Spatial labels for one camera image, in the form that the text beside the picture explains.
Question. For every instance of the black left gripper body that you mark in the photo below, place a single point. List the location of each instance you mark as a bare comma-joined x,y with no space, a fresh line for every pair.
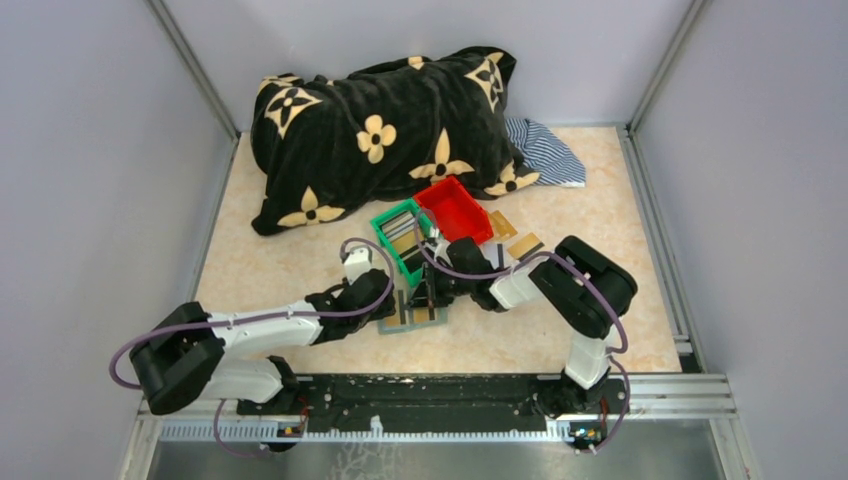
359,322

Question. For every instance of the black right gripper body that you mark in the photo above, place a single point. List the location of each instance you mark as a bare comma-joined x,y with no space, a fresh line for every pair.
442,288

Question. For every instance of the mint green card holder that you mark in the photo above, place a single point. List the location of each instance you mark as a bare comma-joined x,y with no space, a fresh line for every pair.
401,301

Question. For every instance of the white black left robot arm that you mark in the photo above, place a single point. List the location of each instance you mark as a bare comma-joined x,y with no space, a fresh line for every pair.
195,355

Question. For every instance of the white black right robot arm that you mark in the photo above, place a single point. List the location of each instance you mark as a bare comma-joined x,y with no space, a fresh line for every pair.
590,291

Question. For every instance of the gold card in holder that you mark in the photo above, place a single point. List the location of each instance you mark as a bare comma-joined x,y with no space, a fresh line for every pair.
406,318

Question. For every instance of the stack of cards in bin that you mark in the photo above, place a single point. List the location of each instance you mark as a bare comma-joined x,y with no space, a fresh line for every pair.
399,232

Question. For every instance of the white card black stripe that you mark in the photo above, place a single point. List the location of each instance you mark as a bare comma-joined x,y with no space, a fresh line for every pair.
494,253

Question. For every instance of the gold patterned card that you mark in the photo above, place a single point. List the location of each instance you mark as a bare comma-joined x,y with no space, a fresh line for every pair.
502,229

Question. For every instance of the gold card with stripe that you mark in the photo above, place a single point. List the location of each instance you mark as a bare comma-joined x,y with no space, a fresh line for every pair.
525,247

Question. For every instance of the green plastic bin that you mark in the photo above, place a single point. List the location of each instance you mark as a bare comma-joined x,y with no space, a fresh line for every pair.
411,270

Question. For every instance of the red plastic bin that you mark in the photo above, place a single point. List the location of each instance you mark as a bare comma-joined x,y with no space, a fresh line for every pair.
456,213

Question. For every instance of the black floral blanket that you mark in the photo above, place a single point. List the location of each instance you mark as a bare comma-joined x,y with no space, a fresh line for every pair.
386,132

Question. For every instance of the blue white striped cloth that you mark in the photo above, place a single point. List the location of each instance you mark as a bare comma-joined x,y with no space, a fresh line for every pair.
546,153

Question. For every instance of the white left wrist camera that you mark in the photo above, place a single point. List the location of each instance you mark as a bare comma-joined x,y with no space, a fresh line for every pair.
357,262

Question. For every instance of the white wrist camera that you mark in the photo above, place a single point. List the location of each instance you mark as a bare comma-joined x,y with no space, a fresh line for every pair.
357,262
435,244

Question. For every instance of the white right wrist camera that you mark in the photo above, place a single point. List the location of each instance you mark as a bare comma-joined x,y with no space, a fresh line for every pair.
435,244

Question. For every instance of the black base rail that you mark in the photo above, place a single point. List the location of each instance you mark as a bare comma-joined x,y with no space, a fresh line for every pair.
440,404

